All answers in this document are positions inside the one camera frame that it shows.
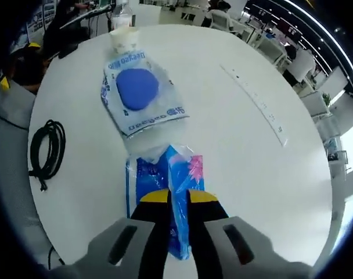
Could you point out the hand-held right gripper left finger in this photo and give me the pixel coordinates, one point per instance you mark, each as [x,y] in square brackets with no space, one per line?
[153,232]

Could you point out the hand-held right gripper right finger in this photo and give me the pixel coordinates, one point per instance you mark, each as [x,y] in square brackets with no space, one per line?
[205,232]

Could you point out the blue tissue packet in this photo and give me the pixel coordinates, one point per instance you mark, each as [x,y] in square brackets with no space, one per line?
[179,174]

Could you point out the white paper cup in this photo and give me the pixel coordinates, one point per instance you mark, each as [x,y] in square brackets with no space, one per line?
[124,39]

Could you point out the clear plastic bottle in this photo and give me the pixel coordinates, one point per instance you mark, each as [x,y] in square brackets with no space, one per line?
[122,16]

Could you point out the blue cloth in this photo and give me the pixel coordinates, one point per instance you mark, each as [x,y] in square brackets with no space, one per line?
[137,88]

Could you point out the clear plastic ruler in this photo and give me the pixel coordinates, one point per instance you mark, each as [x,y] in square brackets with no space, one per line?
[257,101]

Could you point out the grey mesh office chair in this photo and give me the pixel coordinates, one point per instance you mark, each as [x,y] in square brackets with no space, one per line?
[11,174]

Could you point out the green potted plant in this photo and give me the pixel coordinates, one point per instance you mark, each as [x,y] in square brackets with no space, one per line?
[326,99]

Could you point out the white office chair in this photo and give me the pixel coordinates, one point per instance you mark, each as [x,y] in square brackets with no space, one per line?
[220,20]

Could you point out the curved ceiling light strip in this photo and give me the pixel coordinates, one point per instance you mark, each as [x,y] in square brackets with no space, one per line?
[339,37]

